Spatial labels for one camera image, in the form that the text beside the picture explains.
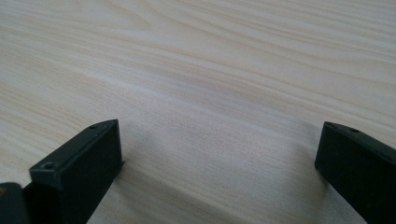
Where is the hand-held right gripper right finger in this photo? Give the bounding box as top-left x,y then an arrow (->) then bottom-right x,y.
314,120 -> 396,224

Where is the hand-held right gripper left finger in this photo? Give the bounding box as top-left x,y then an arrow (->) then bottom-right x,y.
23,119 -> 125,224

